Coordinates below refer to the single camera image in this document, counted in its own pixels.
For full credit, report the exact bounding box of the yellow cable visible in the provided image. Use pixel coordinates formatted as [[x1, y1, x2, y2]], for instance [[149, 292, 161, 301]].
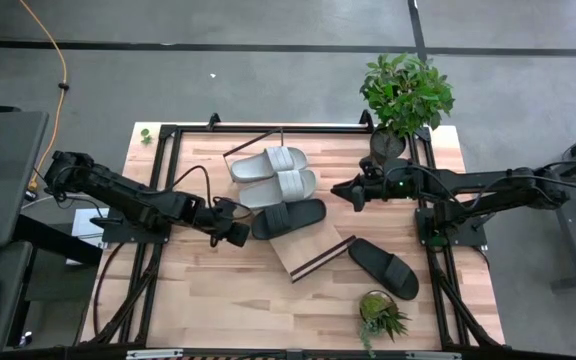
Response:
[[17, 0, 69, 192]]

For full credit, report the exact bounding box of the white paper sheet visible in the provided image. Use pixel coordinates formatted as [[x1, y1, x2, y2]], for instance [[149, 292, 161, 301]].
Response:
[[65, 207, 110, 266]]

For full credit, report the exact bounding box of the black metal table frame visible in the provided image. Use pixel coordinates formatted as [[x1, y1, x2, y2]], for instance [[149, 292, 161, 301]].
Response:
[[80, 110, 507, 351]]

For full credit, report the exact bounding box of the black desk surface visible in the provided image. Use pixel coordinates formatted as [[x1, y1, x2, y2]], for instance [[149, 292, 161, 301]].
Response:
[[0, 239, 34, 354]]

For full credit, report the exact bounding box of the small potted succulent plant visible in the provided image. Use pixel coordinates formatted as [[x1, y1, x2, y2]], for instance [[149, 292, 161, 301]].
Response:
[[357, 289, 413, 357]]

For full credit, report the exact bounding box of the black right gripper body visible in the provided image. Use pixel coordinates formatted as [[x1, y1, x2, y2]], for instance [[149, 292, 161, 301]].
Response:
[[362, 169, 412, 201]]

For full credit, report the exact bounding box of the grey slide sandal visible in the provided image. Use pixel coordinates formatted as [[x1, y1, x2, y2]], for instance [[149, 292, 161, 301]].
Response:
[[229, 146, 310, 184], [237, 168, 318, 210]]

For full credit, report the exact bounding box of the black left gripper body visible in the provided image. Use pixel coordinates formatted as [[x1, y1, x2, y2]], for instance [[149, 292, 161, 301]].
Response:
[[192, 197, 237, 235]]

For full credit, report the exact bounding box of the black slide sandal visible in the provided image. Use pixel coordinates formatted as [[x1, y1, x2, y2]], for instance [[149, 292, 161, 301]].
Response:
[[346, 237, 421, 302], [251, 198, 328, 241]]

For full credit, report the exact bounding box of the silver metal bracket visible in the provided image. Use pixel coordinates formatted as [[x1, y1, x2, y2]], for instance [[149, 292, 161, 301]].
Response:
[[126, 348, 184, 360], [405, 351, 463, 360]]

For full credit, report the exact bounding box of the wooden shelf with black frame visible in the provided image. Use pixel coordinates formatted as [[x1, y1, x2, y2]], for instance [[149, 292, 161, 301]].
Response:
[[221, 127, 358, 284]]

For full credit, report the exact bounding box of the potted green leafy tree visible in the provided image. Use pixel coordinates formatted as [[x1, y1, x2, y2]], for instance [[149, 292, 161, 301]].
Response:
[[359, 52, 456, 167]]

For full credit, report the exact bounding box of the dark grey desk top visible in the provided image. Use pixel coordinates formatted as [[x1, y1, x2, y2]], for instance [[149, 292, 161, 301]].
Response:
[[0, 109, 49, 251]]

